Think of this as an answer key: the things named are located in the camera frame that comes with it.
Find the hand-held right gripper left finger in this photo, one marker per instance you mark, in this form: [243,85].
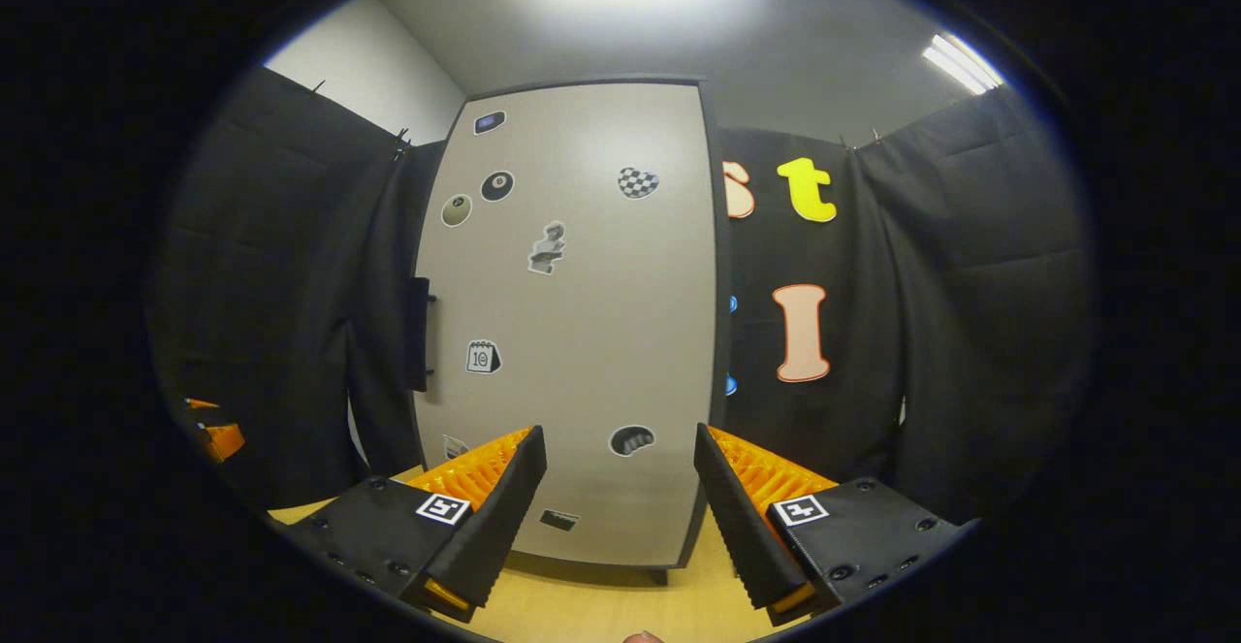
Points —
[504,517]

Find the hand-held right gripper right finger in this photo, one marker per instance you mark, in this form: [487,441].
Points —
[737,517]

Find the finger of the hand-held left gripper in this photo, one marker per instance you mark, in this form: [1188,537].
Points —
[225,441]
[201,402]

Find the beige cabinet door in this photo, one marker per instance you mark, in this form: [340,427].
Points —
[582,333]

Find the black backdrop cloth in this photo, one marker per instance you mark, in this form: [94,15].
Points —
[970,313]

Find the small ceiling light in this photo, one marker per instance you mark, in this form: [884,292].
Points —
[962,63]

